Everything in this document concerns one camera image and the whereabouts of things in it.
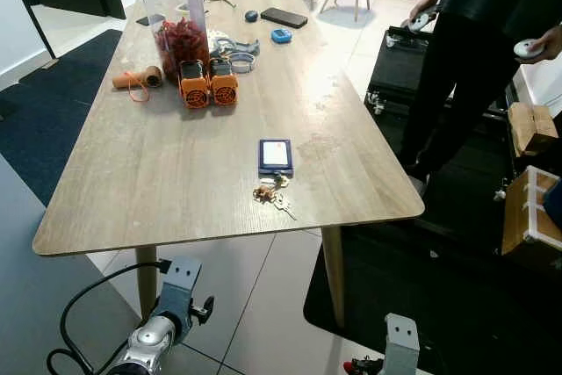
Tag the dark blue rug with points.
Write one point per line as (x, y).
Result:
(53, 111)

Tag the white handheld controller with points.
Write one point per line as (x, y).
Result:
(525, 50)

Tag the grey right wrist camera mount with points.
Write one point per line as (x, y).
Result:
(402, 344)

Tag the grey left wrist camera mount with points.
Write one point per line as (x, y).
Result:
(180, 292)

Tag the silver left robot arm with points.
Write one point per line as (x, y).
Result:
(149, 344)

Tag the light wooden table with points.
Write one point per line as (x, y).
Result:
(176, 164)

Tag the person in black clothes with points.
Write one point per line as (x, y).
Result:
(474, 50)

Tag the key bunch brown fob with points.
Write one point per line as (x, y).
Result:
(263, 192)

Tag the grey metal clamp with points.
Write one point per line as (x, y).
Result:
(239, 45)

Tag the grey handheld controller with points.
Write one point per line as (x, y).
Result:
(416, 24)

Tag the clear jar red lid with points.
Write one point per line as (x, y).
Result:
(174, 6)

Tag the small dark round object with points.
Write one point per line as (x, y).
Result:
(251, 16)

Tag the black floor mat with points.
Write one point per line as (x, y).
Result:
(439, 305)

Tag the small wooden box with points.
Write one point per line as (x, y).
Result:
(533, 127)

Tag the brown cardboard roll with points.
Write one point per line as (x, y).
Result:
(132, 79)

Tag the black wheeled case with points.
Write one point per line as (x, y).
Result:
(395, 72)

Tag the person's right hand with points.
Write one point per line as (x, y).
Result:
(425, 4)

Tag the wooden key hook rack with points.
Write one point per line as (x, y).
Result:
(522, 217)

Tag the orange black fan device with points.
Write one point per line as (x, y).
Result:
(194, 90)
(225, 87)

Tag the blue card holder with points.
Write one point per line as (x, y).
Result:
(275, 157)

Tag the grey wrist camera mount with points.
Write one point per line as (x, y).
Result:
(180, 292)
(402, 344)

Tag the person's left hand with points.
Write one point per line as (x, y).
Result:
(550, 43)

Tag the small blue gadget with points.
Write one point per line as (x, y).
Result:
(281, 36)

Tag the black smartphone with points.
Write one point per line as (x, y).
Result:
(284, 18)

